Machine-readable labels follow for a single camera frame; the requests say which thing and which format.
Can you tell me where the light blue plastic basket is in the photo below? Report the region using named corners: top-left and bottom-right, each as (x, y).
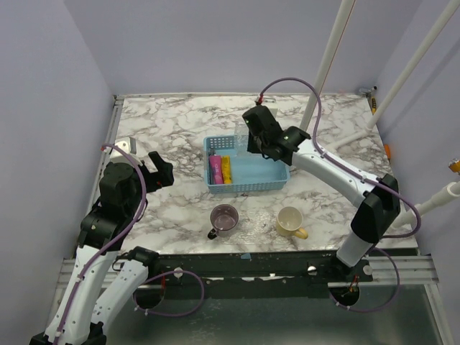
top-left (203, 135), bottom-right (290, 194)

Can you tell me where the yellow toothpaste tube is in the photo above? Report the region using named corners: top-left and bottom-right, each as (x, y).
top-left (221, 156), bottom-right (232, 184)

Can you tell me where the pink toothpaste tube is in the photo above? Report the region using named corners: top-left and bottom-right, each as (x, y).
top-left (212, 155), bottom-right (224, 185)

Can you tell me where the purple grey mug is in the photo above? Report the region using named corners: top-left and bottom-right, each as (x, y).
top-left (207, 204), bottom-right (239, 240)

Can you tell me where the yellow ceramic mug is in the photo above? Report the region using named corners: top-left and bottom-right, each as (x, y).
top-left (275, 206), bottom-right (308, 239)

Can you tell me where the clear textured glass tray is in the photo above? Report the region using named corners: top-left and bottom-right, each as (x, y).
top-left (213, 211), bottom-right (298, 247)

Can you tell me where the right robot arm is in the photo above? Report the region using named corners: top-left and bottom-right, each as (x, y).
top-left (242, 105), bottom-right (400, 267)

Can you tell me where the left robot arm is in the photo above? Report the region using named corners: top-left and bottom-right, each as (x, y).
top-left (30, 151), bottom-right (174, 344)

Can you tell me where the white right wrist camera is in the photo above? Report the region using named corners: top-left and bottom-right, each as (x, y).
top-left (265, 103), bottom-right (278, 118)

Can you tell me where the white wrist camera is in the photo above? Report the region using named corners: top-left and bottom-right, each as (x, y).
top-left (265, 103), bottom-right (278, 118)
top-left (110, 137), bottom-right (140, 164)

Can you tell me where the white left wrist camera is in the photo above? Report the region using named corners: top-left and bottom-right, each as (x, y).
top-left (110, 137), bottom-right (140, 164)

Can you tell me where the aluminium table edge rail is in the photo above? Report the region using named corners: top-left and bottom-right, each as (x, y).
top-left (56, 96), bottom-right (124, 290)

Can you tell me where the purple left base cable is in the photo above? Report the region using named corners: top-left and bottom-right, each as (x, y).
top-left (132, 270), bottom-right (205, 319)

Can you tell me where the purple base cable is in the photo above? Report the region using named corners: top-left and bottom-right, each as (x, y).
top-left (336, 247), bottom-right (400, 313)
top-left (132, 270), bottom-right (205, 319)

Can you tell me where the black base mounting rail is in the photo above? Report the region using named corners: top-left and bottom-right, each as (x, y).
top-left (140, 250), bottom-right (372, 299)

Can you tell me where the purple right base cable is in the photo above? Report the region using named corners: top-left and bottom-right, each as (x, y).
top-left (336, 247), bottom-right (400, 313)

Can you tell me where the white pvc pipe frame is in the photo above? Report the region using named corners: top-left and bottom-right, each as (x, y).
top-left (298, 0), bottom-right (460, 227)

